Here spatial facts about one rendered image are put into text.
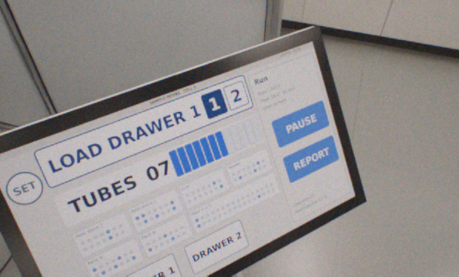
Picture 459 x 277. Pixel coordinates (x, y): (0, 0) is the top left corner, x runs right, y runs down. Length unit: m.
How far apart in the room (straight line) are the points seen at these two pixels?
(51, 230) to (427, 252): 1.59
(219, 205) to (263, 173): 0.08
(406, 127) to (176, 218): 1.87
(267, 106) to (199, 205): 0.18
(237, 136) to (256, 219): 0.13
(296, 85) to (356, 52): 2.11
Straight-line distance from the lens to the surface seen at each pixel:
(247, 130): 0.59
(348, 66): 2.60
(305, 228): 0.67
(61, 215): 0.55
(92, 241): 0.56
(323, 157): 0.66
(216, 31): 1.30
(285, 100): 0.62
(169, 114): 0.55
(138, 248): 0.58
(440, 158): 2.24
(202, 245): 0.60
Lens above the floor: 1.55
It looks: 49 degrees down
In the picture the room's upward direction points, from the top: straight up
